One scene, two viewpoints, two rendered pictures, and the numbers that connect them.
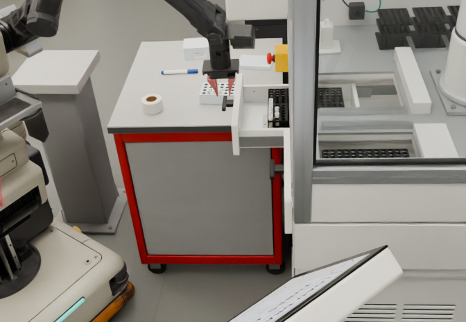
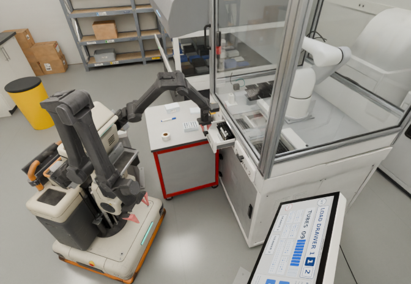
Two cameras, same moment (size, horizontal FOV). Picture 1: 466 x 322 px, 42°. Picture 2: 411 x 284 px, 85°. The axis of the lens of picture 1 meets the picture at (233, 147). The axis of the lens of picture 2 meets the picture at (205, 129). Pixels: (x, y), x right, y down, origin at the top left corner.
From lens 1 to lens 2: 0.59 m
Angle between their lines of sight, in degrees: 17
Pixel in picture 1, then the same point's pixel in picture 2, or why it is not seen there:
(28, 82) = not seen: hidden behind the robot
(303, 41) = (280, 117)
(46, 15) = (139, 114)
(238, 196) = (202, 164)
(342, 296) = (339, 216)
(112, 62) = not seen: hidden behind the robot
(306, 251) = (266, 188)
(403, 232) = (298, 173)
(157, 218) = (170, 180)
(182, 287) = (181, 203)
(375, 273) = (342, 203)
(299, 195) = (268, 170)
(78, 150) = not seen: hidden behind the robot
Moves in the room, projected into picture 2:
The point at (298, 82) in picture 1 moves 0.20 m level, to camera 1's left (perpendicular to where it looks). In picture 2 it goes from (276, 132) to (238, 144)
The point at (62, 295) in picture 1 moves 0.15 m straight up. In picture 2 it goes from (143, 224) to (139, 213)
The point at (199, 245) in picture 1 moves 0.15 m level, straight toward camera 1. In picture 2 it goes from (187, 185) to (194, 197)
